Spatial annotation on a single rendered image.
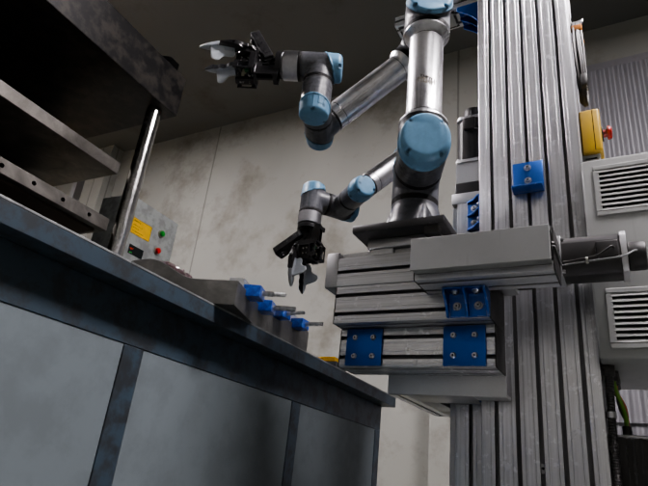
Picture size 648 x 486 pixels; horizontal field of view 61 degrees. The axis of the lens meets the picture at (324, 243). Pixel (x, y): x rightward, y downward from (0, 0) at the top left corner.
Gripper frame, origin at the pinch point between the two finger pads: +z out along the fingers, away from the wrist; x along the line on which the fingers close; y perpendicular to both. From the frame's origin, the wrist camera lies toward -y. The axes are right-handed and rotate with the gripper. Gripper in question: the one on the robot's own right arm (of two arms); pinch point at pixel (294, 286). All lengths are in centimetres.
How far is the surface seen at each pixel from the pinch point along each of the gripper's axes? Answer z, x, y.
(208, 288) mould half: 18, -47, 7
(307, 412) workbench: 35.5, 9.6, 4.0
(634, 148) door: -149, 188, 110
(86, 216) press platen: -24, -19, -79
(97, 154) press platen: -50, -20, -82
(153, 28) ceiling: -253, 82, -209
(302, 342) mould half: 16.2, 5.0, 2.1
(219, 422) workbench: 44, -31, 4
